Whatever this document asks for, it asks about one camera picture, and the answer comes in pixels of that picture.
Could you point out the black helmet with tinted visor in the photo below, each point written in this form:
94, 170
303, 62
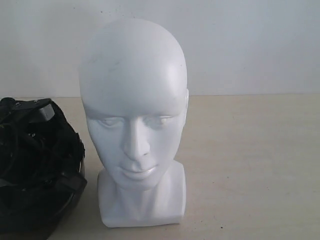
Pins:
42, 170

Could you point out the white mannequin head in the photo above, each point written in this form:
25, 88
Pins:
133, 87

